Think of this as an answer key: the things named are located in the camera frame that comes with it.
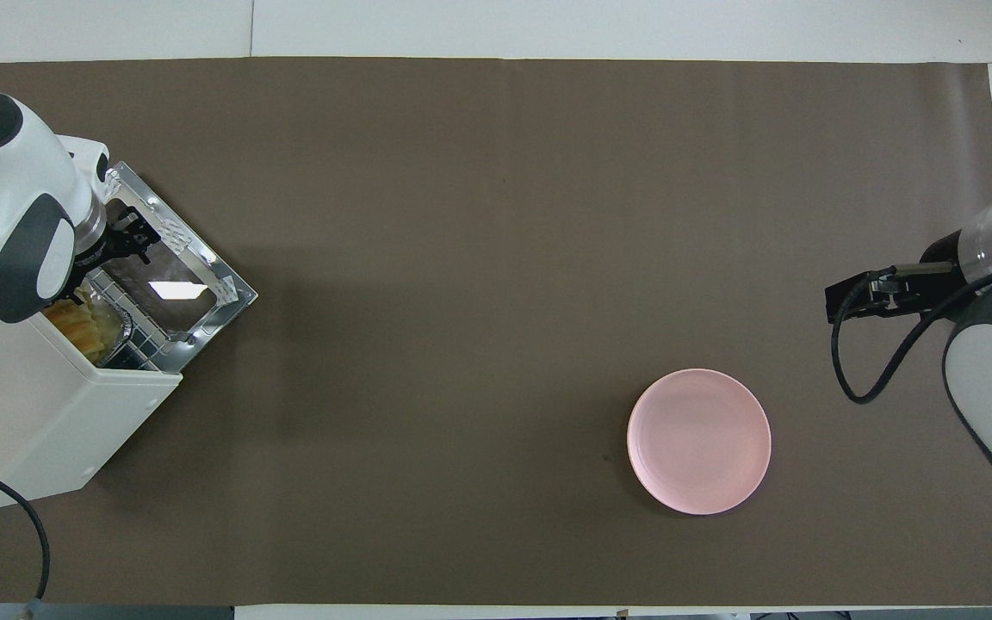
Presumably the glass oven door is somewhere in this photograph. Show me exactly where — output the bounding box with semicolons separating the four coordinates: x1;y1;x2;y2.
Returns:
101;161;258;373

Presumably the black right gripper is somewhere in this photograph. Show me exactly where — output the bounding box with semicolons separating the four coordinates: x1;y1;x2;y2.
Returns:
825;262;962;325

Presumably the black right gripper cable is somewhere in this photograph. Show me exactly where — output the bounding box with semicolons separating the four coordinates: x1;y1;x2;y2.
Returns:
831;258;992;406

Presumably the pink round plate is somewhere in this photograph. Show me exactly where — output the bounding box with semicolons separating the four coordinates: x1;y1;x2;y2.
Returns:
627;369;772;517

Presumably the brown table mat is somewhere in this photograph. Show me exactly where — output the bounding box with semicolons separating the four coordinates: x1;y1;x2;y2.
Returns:
0;57;992;607

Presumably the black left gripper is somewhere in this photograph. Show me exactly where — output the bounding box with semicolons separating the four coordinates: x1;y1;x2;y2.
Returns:
72;209;162;282

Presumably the yellow ridged bread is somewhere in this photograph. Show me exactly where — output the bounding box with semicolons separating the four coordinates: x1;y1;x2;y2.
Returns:
42;289;123;363

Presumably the aluminium foil tray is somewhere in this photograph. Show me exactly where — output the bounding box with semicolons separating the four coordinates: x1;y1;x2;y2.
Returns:
74;280;136;368

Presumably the white toaster oven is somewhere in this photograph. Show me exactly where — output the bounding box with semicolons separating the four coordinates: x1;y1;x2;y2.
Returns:
0;288;183;515

